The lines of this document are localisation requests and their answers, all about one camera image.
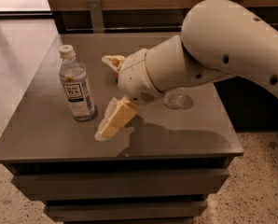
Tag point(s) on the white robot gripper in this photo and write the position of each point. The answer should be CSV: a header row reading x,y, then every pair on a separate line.
x,y
134,76

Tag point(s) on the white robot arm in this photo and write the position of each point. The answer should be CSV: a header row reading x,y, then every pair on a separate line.
x,y
219,39

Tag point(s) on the blue label tea bottle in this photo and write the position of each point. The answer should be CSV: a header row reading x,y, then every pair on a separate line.
x,y
75,81

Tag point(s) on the horizontal metal rail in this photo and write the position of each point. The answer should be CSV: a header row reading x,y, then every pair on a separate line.
x,y
153,29

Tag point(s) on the clear plastic water bottle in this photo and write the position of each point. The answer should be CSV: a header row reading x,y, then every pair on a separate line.
x,y
175,99

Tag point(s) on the left metal wall bracket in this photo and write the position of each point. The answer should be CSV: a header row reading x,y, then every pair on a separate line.
x,y
96,16

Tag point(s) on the grey drawer cabinet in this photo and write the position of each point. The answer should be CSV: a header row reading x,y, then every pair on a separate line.
x,y
158,169

